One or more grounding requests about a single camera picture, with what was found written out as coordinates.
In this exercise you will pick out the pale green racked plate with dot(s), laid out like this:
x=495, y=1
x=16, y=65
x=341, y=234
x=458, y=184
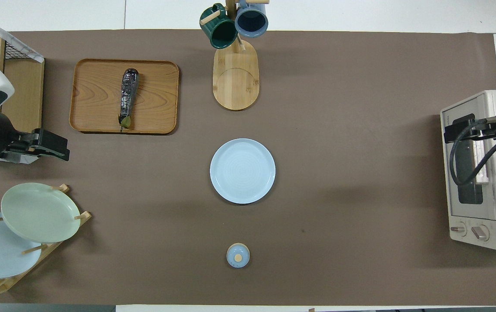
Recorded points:
x=40, y=212

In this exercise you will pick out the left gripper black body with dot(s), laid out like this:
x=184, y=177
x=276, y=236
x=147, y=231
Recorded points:
x=20, y=145

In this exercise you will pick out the round oven knob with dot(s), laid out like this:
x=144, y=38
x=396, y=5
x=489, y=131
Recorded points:
x=480, y=233
x=459, y=229

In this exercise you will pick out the wooden shelf with mesh frame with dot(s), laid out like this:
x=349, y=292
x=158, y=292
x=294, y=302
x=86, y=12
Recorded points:
x=22, y=95

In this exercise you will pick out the wooden mug tree stand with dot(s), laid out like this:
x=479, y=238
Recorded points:
x=236, y=82

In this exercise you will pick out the wooden plate rack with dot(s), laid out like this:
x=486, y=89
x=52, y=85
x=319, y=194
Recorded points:
x=48, y=249

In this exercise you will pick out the dark green mug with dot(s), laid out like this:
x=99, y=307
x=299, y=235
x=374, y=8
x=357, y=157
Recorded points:
x=222, y=34

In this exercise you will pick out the rectangular wooden tray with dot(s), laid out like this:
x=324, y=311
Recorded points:
x=96, y=95

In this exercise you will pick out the small blue lidded jar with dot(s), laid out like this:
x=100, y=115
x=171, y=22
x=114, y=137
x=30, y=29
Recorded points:
x=238, y=255

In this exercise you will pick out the blue grey mug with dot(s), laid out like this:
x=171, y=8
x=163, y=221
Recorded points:
x=251, y=21

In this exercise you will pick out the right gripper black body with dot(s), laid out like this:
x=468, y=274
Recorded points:
x=484, y=129

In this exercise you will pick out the brown table mat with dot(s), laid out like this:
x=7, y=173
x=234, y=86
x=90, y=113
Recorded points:
x=339, y=173

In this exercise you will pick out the glass toaster oven door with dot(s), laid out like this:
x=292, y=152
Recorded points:
x=469, y=190

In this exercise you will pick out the dark purple eggplant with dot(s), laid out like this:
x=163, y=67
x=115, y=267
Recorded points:
x=128, y=91

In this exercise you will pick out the light blue round plate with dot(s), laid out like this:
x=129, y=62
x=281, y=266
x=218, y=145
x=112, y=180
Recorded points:
x=243, y=171

